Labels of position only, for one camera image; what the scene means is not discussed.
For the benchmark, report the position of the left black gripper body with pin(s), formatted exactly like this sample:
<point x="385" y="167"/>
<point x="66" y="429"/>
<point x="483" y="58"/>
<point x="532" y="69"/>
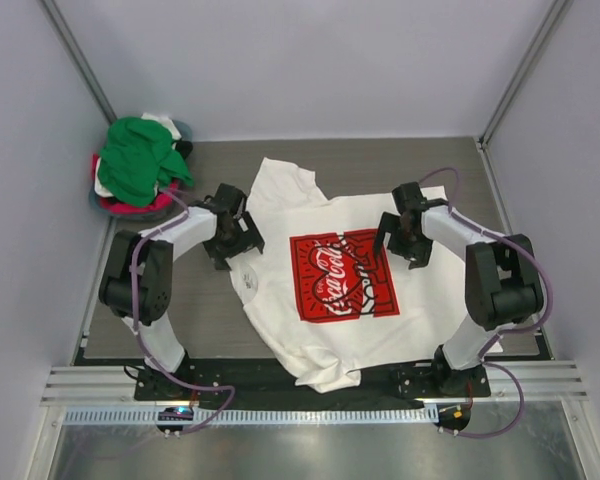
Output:
<point x="232" y="233"/>

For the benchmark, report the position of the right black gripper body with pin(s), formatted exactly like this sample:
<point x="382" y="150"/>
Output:
<point x="409" y="244"/>

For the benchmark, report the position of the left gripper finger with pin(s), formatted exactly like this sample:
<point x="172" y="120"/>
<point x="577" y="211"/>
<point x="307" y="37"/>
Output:
<point x="221" y="255"/>
<point x="252" y="235"/>

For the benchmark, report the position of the grey laundry basket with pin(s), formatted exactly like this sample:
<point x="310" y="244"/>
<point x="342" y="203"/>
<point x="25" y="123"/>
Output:
<point x="183" y="145"/>

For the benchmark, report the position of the white Coca-Cola t-shirt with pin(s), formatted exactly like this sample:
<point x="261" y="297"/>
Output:
<point x="329" y="304"/>

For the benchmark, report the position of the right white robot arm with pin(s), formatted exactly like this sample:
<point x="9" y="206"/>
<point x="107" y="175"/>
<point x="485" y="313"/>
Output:
<point x="502" y="285"/>

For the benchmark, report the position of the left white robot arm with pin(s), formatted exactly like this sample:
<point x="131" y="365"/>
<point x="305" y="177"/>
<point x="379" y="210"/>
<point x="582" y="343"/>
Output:
<point x="137" y="281"/>

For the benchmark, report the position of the pink t-shirt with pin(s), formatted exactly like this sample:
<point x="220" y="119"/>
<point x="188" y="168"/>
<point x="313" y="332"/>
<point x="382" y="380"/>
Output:
<point x="112" y="207"/>

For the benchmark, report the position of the green t-shirt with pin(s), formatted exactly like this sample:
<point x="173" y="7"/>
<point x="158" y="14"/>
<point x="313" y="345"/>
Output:
<point x="140" y="160"/>

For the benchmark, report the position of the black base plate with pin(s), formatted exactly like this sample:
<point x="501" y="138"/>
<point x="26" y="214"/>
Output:
<point x="264" y="385"/>

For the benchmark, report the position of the slotted cable duct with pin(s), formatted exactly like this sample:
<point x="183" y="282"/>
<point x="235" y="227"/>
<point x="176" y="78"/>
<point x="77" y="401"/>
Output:
<point x="175" y="415"/>

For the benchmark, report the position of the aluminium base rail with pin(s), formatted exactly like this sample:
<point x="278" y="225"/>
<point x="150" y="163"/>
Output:
<point x="108" y="385"/>

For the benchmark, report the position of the left aluminium frame post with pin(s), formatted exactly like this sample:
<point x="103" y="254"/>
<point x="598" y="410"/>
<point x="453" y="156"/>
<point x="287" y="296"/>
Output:
<point x="77" y="57"/>

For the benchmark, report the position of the aluminium frame post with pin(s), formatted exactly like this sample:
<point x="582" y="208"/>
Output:
<point x="77" y="57"/>
<point x="538" y="44"/>

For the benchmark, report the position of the right aluminium frame post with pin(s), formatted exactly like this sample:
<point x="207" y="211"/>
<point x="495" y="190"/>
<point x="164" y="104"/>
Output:
<point x="538" y="44"/>

